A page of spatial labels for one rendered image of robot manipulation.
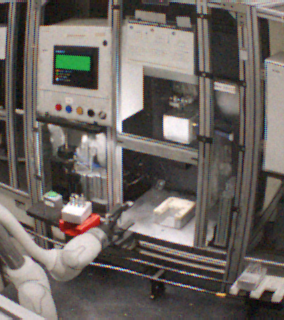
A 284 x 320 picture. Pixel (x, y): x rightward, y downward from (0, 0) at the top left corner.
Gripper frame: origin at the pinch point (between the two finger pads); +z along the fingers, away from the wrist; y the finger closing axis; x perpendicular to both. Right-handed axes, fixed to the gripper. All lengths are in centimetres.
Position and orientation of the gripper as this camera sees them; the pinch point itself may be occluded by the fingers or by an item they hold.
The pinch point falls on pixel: (127, 215)
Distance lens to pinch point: 245.6
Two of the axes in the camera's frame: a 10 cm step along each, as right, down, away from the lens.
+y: 0.0, -9.1, -4.1
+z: 5.0, -3.6, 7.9
